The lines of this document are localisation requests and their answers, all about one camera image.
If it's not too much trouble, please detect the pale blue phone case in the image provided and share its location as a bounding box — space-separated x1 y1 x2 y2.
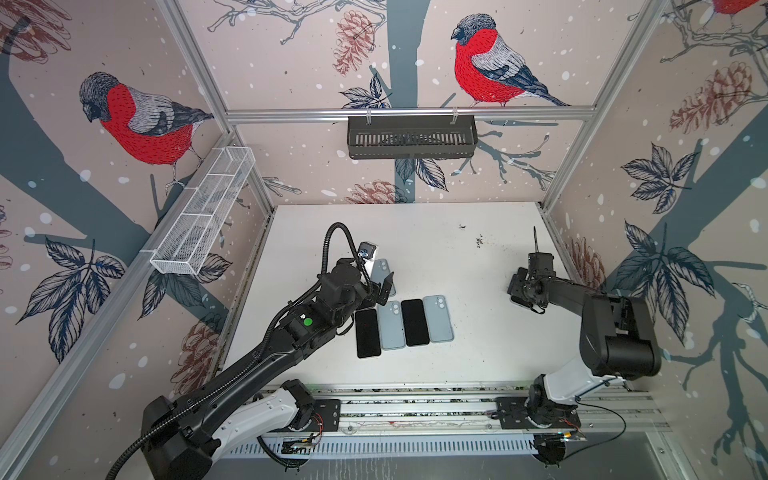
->
370 259 395 304
422 295 454 343

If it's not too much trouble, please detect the pale green phone case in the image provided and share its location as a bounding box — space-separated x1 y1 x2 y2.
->
377 301 406 351

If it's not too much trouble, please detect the phone with black screen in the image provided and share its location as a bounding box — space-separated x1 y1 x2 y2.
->
355 308 382 359

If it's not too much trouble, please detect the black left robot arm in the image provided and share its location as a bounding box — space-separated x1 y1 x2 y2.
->
106 222 393 479

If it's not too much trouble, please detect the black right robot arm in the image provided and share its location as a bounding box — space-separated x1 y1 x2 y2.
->
507 250 662 416

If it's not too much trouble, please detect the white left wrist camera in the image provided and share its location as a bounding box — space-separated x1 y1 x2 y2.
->
357 241 378 277

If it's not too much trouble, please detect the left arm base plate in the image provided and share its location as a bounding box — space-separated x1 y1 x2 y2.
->
286 399 341 433

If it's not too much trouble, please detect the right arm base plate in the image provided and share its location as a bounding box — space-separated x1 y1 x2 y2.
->
495 396 581 430

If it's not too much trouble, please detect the black wall basket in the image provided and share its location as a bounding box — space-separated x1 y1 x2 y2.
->
347 115 478 160

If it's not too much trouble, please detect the white wire mesh basket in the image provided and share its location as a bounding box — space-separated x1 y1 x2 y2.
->
150 146 255 275

